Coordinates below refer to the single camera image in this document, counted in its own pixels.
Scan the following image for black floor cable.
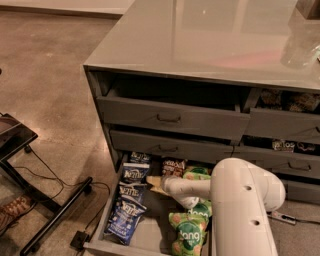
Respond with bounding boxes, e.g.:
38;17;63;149
0;145;111;238

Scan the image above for open bottom left drawer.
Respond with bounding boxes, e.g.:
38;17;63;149
84;153;184;256

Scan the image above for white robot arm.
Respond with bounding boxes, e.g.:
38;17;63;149
147;158;286;256

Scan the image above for black rolling stand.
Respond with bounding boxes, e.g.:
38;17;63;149
0;113;94;256

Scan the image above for grey power strip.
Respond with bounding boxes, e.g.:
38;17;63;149
267;211;297;225

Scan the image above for front green dang bag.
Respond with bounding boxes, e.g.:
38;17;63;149
169;213;209;256

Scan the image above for brown sea salt chip bag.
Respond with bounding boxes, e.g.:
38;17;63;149
160;158;186;179

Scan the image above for green dang bag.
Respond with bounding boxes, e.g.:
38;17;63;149
169;213;209;256
188;200;212;218
183;172;211;180
185;166;212;175

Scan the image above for snack bags in drawer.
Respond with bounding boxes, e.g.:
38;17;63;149
257;89;320;113
272;140;319;154

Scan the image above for rear green dang bag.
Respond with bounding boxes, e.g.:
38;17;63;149
185;166;212;175

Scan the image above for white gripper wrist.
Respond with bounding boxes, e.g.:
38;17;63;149
146;176;185;196

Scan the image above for front blue kettle chip bag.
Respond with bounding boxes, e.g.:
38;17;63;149
105;195;147;246

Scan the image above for snack bags in middle drawer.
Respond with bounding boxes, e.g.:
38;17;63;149
272;140;319;154

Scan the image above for grey drawer cabinet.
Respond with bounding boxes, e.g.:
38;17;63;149
83;0;320;205

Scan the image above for black power adapter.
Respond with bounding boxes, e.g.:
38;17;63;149
70;231;89;251

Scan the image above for rear blue kettle chip bag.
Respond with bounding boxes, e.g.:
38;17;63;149
129;152;151;164

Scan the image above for middle left grey drawer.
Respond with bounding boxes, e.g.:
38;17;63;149
110;130;233;163

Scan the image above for middle right grey drawer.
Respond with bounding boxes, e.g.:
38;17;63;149
232;136;320;179

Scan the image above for brown shoe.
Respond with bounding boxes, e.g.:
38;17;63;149
0;195;35;232

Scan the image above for top left grey drawer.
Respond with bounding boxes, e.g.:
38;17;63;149
96;89;250;140

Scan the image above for grey drawer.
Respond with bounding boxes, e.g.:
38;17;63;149
283;180;320;204
232;136;320;179
245;88;320;145
96;89;250;140
110;130;233;163

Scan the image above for top right grey drawer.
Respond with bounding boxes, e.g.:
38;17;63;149
245;88;320;145

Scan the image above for snack bags in top drawer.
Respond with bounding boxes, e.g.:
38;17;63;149
257;89;320;113

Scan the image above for blue kettle chip bag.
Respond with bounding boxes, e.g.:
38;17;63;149
129;152;151;164
105;195;147;246
119;182;146;203
122;163;150;183

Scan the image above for bottom right grey drawer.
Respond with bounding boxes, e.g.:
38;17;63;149
283;180;320;204

